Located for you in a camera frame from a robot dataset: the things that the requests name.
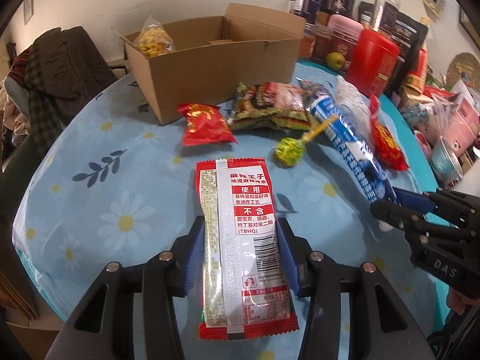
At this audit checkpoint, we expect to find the dark brown clothes pile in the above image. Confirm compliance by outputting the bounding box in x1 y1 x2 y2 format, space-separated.
3 26 116 157

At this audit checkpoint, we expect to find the black standing snack pouch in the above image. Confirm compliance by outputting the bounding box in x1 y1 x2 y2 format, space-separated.
384 12 429 98

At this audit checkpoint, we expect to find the brown cardboard box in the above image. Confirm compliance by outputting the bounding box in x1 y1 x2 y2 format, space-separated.
122 3 306 125

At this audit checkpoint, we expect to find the small red snack packet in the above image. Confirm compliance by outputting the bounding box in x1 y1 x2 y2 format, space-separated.
176 103 237 146

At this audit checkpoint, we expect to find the white printed bread bag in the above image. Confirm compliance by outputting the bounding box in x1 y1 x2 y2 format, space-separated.
334 76 374 151

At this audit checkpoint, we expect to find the wall picture frame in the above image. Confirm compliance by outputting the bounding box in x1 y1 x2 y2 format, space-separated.
23 0 34 25

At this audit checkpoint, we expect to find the metal bowl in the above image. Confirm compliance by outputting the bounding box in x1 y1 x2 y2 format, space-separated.
430 136 463 185

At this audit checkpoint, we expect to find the red white spicy strip packet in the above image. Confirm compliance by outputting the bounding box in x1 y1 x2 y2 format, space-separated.
195 158 299 341

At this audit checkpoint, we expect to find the red plastic canister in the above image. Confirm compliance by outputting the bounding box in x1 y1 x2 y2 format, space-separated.
346 29 400 98

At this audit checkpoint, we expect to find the tall dark label jar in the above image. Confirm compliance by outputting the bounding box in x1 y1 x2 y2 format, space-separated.
371 0 401 35

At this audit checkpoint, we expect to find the green brown snack bag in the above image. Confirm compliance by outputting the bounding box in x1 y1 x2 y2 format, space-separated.
228 81 317 131

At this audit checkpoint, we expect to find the green lollipop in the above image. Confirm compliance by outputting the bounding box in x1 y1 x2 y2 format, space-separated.
274 114 339 167

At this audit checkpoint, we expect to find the waffle snack clear packet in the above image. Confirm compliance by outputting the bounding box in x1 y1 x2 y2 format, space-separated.
133 16 175 59

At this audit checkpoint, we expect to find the green apple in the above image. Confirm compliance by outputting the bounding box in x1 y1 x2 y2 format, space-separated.
325 52 346 72

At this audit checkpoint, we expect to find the brown spice clear jar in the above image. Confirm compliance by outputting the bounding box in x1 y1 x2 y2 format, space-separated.
310 25 333 63

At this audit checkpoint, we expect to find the blue white cookie roll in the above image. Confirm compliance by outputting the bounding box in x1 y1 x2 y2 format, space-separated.
296 77 399 203

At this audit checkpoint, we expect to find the red gold snack packet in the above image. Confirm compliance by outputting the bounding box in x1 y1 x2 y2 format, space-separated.
369 94 409 172

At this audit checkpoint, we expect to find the blue floral tablecloth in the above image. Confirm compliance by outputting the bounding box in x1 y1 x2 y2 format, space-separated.
13 75 448 334

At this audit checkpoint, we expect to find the pink lidded jar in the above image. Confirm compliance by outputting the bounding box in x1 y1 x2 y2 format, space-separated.
328 14 364 71

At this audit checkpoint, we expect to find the person's right hand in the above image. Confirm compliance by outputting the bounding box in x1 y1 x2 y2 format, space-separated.
446 288 480 315

